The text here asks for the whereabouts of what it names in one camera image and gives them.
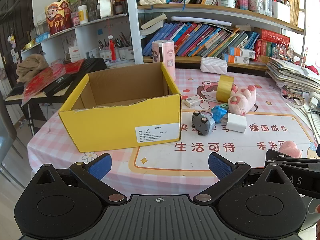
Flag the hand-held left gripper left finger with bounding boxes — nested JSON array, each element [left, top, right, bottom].
[[31, 153, 128, 205]]

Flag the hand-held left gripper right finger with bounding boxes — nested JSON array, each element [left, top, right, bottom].
[[192, 152, 288, 205]]

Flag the small pink plush heart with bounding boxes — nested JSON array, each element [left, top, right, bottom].
[[278, 140, 303, 158]]

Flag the yellow cardboard box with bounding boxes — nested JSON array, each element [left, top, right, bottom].
[[58, 62, 182, 153]]

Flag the grey toy car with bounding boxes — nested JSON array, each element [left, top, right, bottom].
[[191, 110, 216, 136]]

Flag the white rectangular block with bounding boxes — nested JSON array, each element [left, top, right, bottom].
[[226, 113, 247, 133]]

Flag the blue green toy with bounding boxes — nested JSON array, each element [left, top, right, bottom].
[[211, 102, 229, 123]]

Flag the pink plush toy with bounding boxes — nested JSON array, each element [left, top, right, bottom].
[[227, 84, 257, 117]]

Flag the small white red box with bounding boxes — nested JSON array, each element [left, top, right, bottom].
[[184, 95, 204, 108]]

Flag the yellow tape roll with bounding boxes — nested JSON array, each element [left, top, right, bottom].
[[216, 74, 235, 103]]

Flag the printed paper sheets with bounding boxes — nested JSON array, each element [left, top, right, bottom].
[[295, 102, 320, 140]]

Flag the pink printed table cloth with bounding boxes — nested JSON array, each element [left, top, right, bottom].
[[27, 67, 320, 198]]

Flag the stack of papers and magazines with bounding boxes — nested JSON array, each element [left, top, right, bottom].
[[265, 56, 320, 95]]

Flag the red cloth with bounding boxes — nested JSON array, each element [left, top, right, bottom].
[[295, 60, 320, 75]]

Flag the white quilted pouch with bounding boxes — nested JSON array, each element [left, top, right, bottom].
[[200, 57, 228, 74]]

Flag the black electronic keyboard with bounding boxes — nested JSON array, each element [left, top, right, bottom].
[[5, 58, 107, 102]]

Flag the colourful paper ornament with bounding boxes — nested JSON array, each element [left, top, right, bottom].
[[274, 42, 295, 61]]

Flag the red paper decorations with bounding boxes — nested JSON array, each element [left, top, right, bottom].
[[21, 59, 85, 105]]

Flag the orange white carton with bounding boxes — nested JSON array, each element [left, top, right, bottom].
[[222, 53, 250, 65], [227, 46, 256, 58]]

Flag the thick standing hardcover books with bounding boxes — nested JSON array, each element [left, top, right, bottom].
[[254, 39, 278, 63]]

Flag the white pen cup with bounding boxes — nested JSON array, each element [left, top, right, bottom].
[[98, 39, 113, 61], [117, 32, 135, 60]]

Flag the white card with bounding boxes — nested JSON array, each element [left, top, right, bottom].
[[68, 45, 82, 63]]

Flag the red tassel ornament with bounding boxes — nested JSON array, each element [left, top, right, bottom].
[[108, 35, 117, 61]]

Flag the red thick dictionary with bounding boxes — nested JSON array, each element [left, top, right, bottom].
[[260, 28, 290, 46]]

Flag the tan rolled cloth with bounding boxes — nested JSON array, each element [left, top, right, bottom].
[[16, 54, 48, 83]]

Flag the pink cylindrical humidifier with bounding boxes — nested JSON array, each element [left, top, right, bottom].
[[152, 40, 176, 80]]

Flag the row of leaning colourful books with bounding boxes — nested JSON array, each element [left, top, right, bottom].
[[142, 21, 260, 58]]

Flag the small blue box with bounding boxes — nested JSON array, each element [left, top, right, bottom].
[[35, 32, 50, 43]]

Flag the white pen box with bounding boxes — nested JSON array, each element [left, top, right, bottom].
[[272, 1, 291, 23]]

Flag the thick lying book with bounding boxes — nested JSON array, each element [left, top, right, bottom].
[[141, 12, 167, 30], [139, 27, 164, 36]]

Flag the row of yellow books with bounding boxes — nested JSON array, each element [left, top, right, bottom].
[[285, 0, 300, 27]]

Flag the white bottle yellow label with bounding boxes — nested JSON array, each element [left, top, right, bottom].
[[78, 4, 89, 25]]

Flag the white wooden bookshelf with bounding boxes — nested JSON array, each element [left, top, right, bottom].
[[20, 0, 307, 72]]

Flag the red fortune god paper box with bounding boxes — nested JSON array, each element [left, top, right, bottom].
[[45, 1, 73, 35]]

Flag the white wooden holder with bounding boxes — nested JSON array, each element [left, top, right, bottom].
[[97, 0, 115, 18]]

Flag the dark wooden door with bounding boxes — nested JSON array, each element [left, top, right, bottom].
[[0, 0, 34, 80]]

